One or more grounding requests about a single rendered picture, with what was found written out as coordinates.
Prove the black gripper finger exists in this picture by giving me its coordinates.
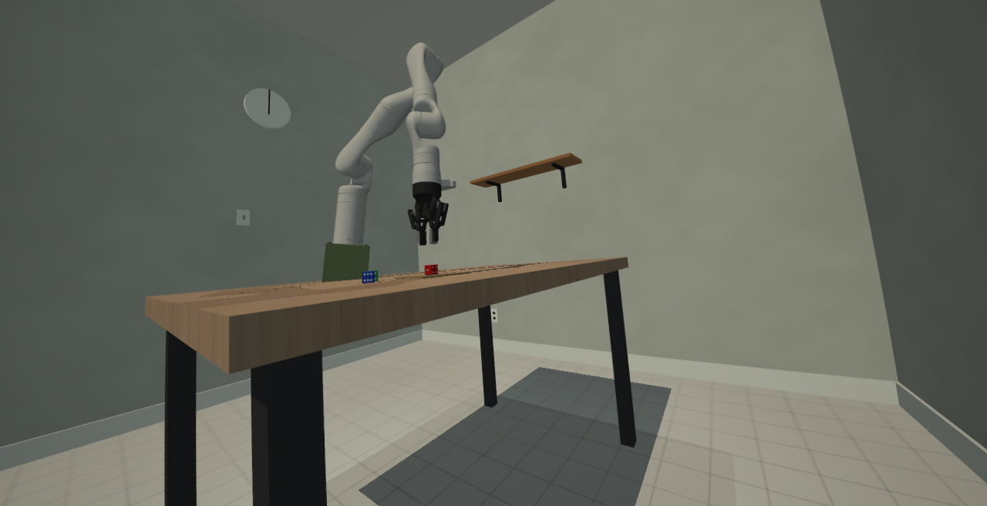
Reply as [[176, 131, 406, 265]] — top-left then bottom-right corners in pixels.
[[423, 201, 449, 244], [408, 204, 429, 245]]

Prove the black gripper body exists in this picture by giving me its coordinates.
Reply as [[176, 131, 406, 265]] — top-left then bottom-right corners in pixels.
[[413, 181, 441, 219]]

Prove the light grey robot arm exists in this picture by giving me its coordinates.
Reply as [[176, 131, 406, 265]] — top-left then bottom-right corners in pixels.
[[333, 42, 456, 245]]

